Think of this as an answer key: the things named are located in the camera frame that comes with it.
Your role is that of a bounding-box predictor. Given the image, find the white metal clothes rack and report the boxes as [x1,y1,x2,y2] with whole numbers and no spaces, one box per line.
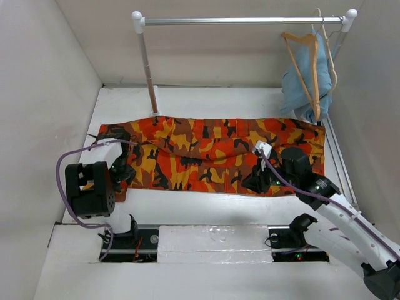
[131,9,358,120]

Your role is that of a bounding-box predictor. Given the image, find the wooden clothes hanger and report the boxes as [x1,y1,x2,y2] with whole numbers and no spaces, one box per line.
[281,31,322,121]

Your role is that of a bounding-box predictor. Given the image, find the orange camouflage trousers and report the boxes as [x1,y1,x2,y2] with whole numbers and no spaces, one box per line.
[97,116,326,195]

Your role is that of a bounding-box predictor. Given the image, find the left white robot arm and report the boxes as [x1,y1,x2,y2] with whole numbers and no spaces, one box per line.
[56,129,139,250]

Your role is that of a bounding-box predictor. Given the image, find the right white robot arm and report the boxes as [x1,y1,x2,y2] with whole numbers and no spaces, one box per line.
[244,141,399,299]

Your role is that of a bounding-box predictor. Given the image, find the aluminium side rail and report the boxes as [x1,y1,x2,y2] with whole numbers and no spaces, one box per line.
[322,117,359,210]

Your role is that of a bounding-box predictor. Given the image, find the light blue hanging garment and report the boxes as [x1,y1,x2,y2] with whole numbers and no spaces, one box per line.
[281,31,333,123]

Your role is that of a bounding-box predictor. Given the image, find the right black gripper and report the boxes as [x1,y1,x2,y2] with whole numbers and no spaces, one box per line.
[239,157,298,194]

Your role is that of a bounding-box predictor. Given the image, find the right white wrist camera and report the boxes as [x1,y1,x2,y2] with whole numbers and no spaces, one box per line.
[252,141,272,158]

